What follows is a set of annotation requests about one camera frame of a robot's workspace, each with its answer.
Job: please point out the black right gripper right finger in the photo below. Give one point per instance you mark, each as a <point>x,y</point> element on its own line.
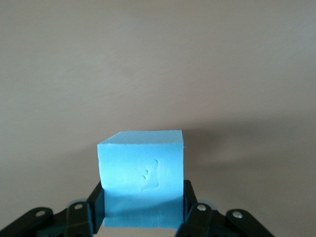
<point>205,222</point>

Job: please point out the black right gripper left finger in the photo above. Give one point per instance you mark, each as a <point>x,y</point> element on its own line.
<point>74,219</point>

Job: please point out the blue foam block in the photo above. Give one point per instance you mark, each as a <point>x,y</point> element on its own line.
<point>138,172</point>

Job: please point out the brown table cover sheet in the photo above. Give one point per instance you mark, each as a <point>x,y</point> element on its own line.
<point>148,61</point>

